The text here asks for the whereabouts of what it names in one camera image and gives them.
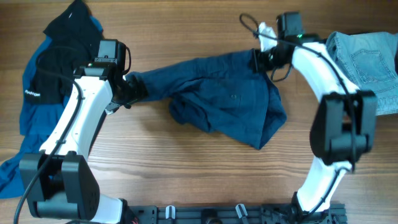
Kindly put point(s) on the light blue denim jeans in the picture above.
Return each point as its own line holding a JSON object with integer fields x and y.
{"x": 369, "y": 61}

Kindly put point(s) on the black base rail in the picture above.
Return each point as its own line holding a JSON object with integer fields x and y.
{"x": 262, "y": 214}

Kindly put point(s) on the navy blue shorts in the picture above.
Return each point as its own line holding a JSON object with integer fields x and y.
{"x": 221, "y": 93}

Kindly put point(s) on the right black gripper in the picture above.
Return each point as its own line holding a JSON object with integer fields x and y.
{"x": 257, "y": 62}

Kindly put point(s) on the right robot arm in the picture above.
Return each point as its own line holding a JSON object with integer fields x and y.
{"x": 344, "y": 124}

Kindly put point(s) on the black folded garment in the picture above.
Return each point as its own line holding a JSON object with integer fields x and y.
{"x": 363, "y": 33}

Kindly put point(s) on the blue t-shirt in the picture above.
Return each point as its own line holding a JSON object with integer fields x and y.
{"x": 36, "y": 123}

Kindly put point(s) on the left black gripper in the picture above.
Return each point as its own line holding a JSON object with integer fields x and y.
{"x": 138, "y": 92}

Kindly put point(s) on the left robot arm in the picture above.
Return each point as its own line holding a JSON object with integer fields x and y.
{"x": 57, "y": 180}

